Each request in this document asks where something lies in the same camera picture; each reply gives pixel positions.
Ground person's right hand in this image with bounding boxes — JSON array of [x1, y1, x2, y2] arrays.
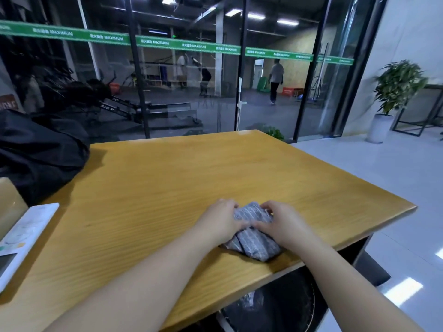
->
[[254, 200, 317, 255]]

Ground person's left hand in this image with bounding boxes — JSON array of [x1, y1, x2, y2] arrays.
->
[[193, 198, 250, 248]]

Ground grey cloth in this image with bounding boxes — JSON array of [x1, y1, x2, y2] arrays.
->
[[221, 202, 283, 262]]

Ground black fabric bag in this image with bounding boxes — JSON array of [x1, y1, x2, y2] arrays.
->
[[0, 108, 91, 207]]

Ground white remote control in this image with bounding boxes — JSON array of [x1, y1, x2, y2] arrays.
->
[[0, 202, 60, 294]]

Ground brown cardboard box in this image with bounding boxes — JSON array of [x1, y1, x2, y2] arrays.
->
[[0, 177, 29, 241]]

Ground person's left forearm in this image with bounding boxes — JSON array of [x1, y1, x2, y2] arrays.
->
[[45, 224, 222, 332]]

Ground person's right forearm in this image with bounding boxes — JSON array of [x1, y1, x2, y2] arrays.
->
[[297, 235, 425, 332]]

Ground wooden table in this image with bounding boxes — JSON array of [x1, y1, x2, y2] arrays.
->
[[0, 130, 418, 332]]

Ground black mesh waste bin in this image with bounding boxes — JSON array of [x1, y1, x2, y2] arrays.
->
[[218, 266, 329, 332]]

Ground green leafy plant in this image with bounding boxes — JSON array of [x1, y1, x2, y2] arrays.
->
[[261, 126, 285, 142]]

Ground large plant in white pot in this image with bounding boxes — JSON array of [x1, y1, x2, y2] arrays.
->
[[366, 59, 429, 145]]

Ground black exercise machine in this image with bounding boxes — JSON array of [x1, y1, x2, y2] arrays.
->
[[38, 71, 153, 125]]

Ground green glass marking strip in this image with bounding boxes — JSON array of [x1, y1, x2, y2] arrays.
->
[[0, 19, 354, 66]]

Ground small orange door sign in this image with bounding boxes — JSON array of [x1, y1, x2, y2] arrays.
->
[[0, 94, 20, 113]]

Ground white glass door handle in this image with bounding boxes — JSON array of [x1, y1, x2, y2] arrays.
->
[[236, 77, 248, 132]]

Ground black metal frame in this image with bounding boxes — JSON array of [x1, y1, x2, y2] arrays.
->
[[391, 84, 443, 137]]

